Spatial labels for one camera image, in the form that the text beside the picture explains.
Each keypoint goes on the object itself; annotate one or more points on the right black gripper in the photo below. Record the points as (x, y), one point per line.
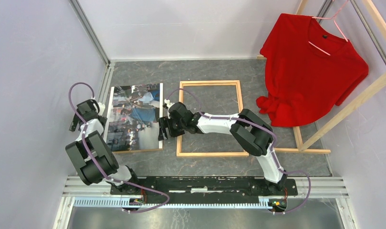
(163, 123)

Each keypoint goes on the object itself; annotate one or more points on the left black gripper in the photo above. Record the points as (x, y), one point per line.
(74, 124)

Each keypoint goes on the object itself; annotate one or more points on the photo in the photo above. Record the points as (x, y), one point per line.
(133, 113)

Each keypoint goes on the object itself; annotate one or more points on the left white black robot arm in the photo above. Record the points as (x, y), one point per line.
(91, 157)

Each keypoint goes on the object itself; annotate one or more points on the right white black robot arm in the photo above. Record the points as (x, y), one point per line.
(252, 133)

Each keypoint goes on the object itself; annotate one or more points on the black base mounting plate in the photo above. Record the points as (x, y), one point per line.
(208, 190)

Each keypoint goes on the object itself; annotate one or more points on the wooden clothes rack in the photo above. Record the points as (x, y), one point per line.
(364, 96)

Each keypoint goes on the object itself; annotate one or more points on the red t-shirt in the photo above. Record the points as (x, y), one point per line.
(308, 71)

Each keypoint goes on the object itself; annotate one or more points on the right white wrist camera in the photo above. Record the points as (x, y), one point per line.
(167, 104)

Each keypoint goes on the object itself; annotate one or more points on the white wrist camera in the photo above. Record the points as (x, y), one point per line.
(167, 104)
(101, 108)

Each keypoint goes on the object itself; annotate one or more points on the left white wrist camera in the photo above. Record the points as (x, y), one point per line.
(101, 108)

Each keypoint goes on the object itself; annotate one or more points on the metal corner post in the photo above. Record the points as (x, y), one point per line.
(89, 30)

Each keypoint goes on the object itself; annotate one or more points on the aluminium rail frame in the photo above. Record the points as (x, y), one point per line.
(321, 203)

